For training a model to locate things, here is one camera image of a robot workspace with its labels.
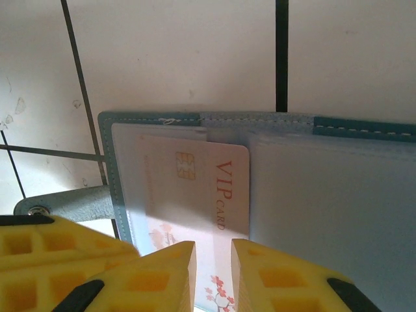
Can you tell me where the blue-grey cloth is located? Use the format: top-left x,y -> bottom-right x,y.
14,110 -> 416,312

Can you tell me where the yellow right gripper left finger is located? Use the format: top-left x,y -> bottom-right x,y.
59,240 -> 198,312

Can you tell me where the white VIP card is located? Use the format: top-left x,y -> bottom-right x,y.
129,133 -> 251,312

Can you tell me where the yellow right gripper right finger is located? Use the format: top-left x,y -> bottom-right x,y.
230,238 -> 384,312

